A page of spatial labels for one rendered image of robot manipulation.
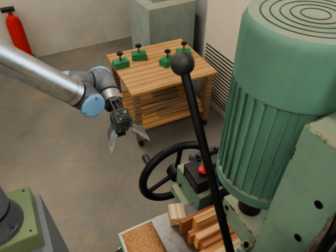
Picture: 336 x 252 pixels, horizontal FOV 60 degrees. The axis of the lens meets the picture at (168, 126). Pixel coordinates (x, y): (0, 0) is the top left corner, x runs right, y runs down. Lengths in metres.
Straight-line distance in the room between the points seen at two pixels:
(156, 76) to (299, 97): 1.73
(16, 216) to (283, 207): 0.98
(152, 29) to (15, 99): 1.42
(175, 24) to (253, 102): 2.46
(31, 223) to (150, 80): 1.20
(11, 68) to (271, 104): 0.71
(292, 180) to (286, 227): 0.09
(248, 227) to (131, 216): 1.31
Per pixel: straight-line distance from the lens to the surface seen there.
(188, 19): 2.89
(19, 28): 3.35
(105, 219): 1.93
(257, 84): 0.38
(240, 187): 0.52
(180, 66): 0.41
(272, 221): 0.51
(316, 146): 0.37
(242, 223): 0.68
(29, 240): 1.24
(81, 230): 1.93
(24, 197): 1.33
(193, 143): 0.99
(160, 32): 2.77
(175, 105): 2.35
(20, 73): 0.92
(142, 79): 2.03
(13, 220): 1.22
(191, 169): 0.82
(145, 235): 0.80
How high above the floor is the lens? 1.65
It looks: 43 degrees down
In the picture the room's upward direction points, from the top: straight up
